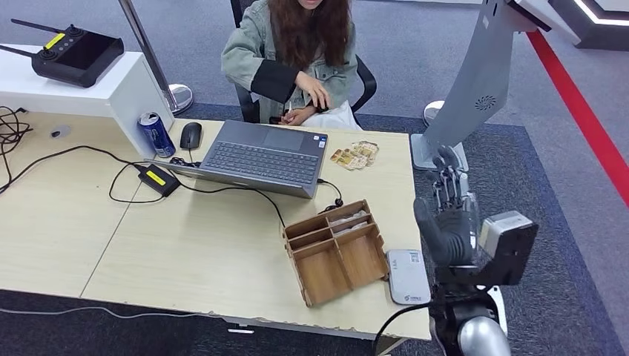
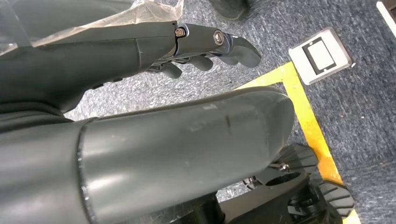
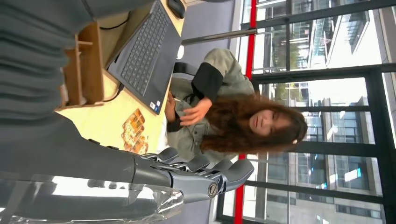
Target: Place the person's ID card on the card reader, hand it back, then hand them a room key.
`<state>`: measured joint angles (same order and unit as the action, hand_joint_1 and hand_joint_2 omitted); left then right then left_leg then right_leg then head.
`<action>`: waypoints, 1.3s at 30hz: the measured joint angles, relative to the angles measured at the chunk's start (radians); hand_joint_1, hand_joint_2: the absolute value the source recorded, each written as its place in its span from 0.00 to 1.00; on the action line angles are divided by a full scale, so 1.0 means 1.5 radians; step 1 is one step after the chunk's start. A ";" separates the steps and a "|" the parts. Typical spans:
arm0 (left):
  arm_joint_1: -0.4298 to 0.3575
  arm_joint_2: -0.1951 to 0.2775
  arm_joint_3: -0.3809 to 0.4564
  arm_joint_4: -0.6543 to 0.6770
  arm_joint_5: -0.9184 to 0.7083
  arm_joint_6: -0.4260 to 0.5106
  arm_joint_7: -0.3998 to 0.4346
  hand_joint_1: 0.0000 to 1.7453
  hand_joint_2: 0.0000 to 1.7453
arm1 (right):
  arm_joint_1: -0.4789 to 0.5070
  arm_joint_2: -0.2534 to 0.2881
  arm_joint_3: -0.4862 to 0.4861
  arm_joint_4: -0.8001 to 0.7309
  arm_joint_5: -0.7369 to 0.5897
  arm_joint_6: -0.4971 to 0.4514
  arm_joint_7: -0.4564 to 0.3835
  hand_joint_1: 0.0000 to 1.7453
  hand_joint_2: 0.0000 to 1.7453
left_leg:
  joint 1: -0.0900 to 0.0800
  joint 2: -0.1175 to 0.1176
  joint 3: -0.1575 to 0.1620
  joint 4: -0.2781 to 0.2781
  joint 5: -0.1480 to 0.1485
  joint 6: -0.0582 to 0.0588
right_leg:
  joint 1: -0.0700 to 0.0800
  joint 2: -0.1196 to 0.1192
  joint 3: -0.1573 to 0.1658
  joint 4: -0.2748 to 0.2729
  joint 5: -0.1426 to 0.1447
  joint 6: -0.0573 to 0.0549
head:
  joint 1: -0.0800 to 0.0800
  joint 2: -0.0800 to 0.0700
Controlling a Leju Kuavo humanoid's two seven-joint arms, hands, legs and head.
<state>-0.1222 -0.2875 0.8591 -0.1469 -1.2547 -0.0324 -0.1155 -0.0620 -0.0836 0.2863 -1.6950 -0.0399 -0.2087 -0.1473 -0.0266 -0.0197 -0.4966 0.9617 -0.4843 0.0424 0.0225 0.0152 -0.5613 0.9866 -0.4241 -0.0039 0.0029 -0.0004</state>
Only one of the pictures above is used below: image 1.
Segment person's right hand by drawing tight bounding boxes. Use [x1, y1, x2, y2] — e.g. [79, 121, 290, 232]
[294, 70, 331, 110]

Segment person's left hand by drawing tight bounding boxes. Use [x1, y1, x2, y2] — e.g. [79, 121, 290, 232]
[280, 105, 320, 127]

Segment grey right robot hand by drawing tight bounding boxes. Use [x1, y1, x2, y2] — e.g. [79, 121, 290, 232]
[412, 145, 481, 269]

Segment brown printed room key card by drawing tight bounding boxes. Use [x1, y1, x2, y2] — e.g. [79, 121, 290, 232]
[330, 148, 355, 167]

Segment wooden organizer box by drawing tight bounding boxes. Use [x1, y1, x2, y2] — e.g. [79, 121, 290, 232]
[282, 199, 390, 308]

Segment person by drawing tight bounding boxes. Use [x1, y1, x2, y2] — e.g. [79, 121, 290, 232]
[221, 0, 365, 131]

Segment grey laptop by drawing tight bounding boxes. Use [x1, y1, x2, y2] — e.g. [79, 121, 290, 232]
[147, 119, 329, 200]

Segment black office chair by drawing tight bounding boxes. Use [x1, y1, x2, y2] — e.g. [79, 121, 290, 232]
[229, 0, 378, 124]

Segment black computer mouse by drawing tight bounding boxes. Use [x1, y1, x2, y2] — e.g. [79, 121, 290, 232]
[179, 122, 203, 151]

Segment round chrome stanchion base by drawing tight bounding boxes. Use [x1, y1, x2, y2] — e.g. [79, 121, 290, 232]
[422, 99, 447, 128]

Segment dark blue carpet mat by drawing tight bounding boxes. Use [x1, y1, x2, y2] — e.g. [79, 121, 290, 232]
[174, 102, 628, 356]

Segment blue drink can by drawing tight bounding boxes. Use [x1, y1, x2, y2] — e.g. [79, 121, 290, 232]
[136, 111, 177, 159]

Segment black power adapter yellow label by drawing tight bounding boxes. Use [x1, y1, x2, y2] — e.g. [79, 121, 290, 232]
[137, 164, 182, 199]

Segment grey kiosk stand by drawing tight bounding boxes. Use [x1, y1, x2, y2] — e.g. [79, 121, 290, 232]
[410, 0, 583, 174]

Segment chrome stanchion pole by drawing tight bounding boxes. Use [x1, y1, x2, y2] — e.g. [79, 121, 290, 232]
[117, 0, 195, 116]

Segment white shelf box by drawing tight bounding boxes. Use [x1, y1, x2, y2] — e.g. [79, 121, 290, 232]
[0, 43, 175, 161]

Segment red floor tape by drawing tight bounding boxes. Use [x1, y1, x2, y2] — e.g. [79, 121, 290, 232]
[527, 28, 629, 208]

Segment black remote controller with antennas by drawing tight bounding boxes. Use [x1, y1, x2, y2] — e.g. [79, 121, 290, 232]
[0, 18, 125, 89]

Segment black platform with light strip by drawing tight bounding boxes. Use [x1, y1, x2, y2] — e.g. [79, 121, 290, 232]
[549, 0, 629, 51]

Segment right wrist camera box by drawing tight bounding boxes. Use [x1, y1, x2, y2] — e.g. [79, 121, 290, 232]
[476, 210, 540, 288]

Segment black laptop charger cable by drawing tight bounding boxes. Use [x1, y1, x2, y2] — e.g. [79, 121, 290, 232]
[167, 179, 345, 229]

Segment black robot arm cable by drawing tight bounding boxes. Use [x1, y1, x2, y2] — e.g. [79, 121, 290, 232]
[372, 302, 436, 356]

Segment small tangled black cable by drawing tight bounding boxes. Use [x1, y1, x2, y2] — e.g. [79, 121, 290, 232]
[168, 149, 202, 169]

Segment black mains cable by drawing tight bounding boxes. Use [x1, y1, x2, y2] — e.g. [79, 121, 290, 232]
[0, 145, 168, 205]

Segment black cable bundle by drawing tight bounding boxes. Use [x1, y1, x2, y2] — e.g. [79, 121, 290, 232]
[0, 105, 34, 185]

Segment white floor cable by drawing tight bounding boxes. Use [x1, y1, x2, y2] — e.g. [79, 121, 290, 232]
[0, 305, 222, 320]

